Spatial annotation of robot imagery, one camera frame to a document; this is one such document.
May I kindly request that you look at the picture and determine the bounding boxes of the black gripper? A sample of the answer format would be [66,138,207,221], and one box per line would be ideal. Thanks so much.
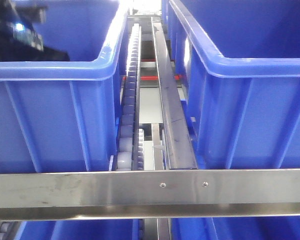
[0,0,70,62]

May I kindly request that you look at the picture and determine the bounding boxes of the blue target bin left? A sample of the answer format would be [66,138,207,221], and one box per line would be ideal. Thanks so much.
[0,0,129,173]

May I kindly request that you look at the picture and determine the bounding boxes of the blue target bin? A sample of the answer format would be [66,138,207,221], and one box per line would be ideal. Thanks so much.
[163,0,300,169]
[0,0,129,173]

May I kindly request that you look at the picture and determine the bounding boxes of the roller conveyor track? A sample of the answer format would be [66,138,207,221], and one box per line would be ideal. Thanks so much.
[116,23,141,172]

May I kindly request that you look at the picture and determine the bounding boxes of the blue target bin right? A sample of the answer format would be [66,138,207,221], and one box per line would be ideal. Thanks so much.
[163,0,300,169]

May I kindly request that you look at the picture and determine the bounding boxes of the steel front rail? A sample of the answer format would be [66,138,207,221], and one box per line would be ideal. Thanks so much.
[0,168,300,221]

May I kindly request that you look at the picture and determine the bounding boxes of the steel divider rail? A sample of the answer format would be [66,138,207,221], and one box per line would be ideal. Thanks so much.
[151,17,198,170]

